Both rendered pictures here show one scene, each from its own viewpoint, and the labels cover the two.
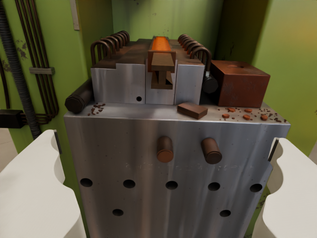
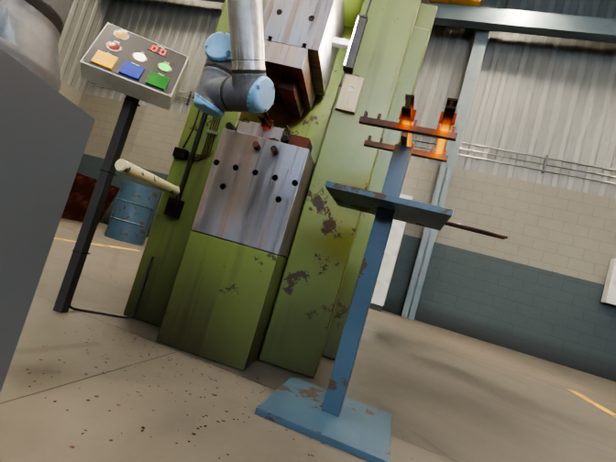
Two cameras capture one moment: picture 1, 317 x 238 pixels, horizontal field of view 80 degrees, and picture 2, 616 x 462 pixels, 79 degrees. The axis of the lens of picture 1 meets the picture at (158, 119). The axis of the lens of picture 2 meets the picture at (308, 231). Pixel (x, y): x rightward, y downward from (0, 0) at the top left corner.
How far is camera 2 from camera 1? 1.42 m
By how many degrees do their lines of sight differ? 34
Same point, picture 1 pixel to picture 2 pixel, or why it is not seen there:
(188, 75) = (277, 131)
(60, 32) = (229, 118)
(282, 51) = (333, 148)
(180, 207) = (256, 189)
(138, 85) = (255, 131)
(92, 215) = (209, 185)
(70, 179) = (189, 207)
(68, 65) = not seen: hidden behind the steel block
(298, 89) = (343, 171)
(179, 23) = not seen: hidden behind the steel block
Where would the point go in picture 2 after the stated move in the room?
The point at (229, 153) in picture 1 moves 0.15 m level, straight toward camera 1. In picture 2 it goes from (283, 159) to (260, 143)
